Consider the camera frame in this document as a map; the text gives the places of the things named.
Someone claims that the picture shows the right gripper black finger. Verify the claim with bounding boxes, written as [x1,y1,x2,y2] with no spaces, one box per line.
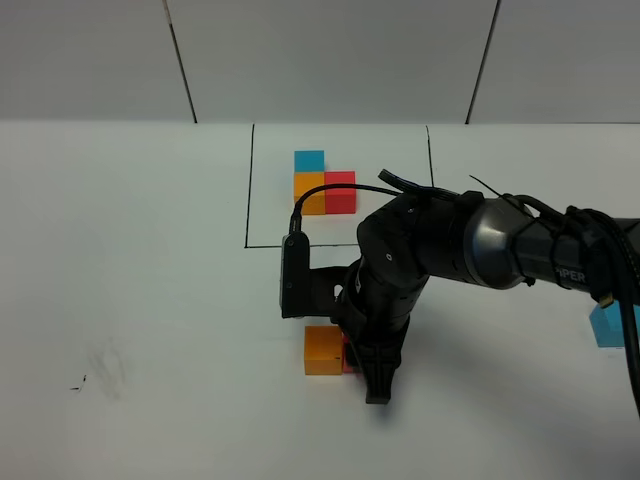
[352,342,402,404]

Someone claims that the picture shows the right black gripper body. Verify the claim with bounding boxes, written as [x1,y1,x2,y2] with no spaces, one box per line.
[332,257,429,368]

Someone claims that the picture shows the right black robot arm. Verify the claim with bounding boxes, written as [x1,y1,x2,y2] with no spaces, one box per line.
[336,172,639,404]

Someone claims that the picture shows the red template block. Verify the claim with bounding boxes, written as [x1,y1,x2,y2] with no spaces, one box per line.
[324,171,357,215]

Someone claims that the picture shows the orange template block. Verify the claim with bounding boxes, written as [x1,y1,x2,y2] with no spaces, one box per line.
[293,172,327,217]

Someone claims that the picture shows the blue template block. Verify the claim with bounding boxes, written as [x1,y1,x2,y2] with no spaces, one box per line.
[294,150,325,173]

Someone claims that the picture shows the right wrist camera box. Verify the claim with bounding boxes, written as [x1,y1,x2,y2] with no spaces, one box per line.
[279,231,356,319]

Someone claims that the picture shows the right black camera cable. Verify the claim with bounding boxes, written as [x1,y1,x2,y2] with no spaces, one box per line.
[287,183,406,236]

